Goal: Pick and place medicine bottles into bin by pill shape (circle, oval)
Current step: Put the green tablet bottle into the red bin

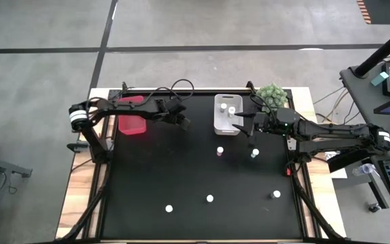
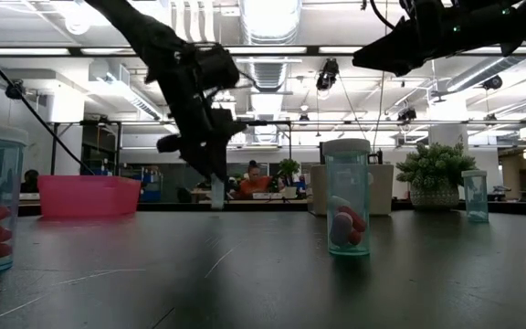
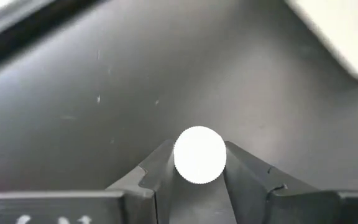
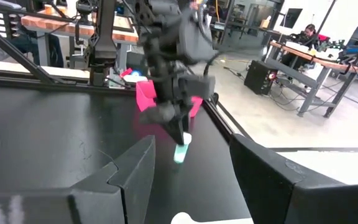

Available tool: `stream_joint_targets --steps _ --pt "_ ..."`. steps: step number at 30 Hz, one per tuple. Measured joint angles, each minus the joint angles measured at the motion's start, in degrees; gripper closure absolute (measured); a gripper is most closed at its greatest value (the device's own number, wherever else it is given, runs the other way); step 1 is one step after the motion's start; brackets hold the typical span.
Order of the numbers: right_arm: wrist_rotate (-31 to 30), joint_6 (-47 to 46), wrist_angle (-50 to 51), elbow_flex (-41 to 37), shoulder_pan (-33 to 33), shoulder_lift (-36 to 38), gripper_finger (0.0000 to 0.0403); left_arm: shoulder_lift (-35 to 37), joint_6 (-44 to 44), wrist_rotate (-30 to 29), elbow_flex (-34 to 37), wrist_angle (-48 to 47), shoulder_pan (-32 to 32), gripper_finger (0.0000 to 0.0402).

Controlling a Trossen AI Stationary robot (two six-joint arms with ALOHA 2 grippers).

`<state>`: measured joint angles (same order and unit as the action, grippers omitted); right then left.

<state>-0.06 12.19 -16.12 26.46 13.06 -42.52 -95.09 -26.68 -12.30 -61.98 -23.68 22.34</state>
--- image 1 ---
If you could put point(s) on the black pole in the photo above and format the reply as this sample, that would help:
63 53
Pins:
383 51

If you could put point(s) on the red plastic bin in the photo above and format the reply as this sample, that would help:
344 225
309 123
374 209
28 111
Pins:
132 127

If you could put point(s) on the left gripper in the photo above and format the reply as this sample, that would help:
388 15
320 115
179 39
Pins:
164 110

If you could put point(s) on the clear medicine bottle white cap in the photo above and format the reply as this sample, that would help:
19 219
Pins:
223 106
231 110

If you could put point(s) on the clear bottle pink pills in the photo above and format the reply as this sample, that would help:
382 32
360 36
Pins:
275 194
220 150

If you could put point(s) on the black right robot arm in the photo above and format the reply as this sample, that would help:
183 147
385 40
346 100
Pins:
334 133

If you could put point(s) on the black mat orange striped border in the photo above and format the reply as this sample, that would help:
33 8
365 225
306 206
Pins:
384 10

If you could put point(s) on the white plastic bin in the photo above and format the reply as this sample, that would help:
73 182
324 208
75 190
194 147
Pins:
222 124

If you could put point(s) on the grey mounting bracket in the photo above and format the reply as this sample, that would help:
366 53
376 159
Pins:
76 146

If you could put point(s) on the small red clip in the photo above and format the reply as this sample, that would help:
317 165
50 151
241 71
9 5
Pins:
288 171

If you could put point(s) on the clear teal medicine bottle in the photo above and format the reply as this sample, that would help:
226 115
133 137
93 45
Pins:
255 153

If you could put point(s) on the green potted plant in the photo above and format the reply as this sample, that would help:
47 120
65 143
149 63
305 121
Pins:
273 95

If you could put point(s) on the clear bottle red white pills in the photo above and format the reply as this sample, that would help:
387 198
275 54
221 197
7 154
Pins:
210 198

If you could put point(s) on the black table mat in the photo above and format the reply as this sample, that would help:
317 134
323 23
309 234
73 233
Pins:
181 176

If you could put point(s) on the small teal box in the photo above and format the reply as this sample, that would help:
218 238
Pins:
379 78

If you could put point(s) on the black desk support beam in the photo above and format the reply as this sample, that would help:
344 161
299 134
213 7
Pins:
350 160

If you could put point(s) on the black caster wheel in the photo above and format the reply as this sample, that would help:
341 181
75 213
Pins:
373 207

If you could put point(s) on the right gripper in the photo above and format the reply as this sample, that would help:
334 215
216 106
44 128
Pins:
279 122

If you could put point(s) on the white paper sheet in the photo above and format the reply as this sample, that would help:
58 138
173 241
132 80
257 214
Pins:
339 173

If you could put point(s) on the clear plastic water bottle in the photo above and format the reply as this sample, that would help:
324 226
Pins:
364 169

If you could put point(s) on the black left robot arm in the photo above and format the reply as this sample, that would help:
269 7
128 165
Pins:
127 106

